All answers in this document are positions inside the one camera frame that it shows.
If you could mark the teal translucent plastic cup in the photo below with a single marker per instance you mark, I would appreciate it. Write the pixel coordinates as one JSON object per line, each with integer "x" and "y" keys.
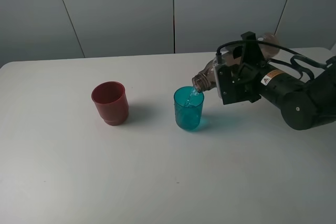
{"x": 188, "y": 105}

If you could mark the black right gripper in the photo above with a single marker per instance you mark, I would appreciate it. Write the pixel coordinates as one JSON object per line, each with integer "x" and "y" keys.
{"x": 271, "y": 80}

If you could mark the brown translucent water bottle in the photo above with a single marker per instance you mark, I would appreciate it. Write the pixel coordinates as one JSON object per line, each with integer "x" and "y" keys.
{"x": 205, "y": 80}

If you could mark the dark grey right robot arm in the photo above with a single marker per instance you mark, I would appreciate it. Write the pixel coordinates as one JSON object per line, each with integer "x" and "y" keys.
{"x": 301, "y": 88}

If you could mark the red plastic cup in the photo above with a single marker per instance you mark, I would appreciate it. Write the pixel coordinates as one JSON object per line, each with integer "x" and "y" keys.
{"x": 111, "y": 102}

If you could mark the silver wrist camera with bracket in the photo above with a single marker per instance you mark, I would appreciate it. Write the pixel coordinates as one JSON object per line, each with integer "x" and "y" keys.
{"x": 236, "y": 83}

